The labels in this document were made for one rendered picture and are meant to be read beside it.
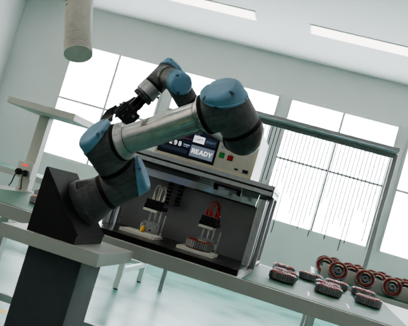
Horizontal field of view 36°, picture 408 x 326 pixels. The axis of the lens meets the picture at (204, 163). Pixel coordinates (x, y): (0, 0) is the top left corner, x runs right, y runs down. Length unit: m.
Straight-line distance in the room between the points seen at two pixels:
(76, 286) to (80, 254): 0.14
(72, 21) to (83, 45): 0.18
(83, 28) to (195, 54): 5.81
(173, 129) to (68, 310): 0.62
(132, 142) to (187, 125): 0.18
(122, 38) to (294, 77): 2.65
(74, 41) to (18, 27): 6.81
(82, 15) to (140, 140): 2.02
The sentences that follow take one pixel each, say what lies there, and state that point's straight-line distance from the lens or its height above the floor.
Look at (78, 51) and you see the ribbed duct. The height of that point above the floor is 1.58.
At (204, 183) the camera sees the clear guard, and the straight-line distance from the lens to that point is 2.42.
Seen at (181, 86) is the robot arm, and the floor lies 1.30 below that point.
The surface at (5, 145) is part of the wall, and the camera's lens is 10.08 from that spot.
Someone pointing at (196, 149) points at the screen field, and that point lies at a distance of 2.70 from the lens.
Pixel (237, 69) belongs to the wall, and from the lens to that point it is 9.26.
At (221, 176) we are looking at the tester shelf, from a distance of 2.64.
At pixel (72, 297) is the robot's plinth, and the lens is 1.95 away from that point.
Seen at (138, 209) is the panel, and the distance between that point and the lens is 2.86.
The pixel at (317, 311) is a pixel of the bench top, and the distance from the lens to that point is 2.27.
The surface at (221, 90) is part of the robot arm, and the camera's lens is 1.68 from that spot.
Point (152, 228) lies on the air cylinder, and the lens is 2.71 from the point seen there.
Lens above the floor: 0.98
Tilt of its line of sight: 3 degrees up
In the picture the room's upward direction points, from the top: 17 degrees clockwise
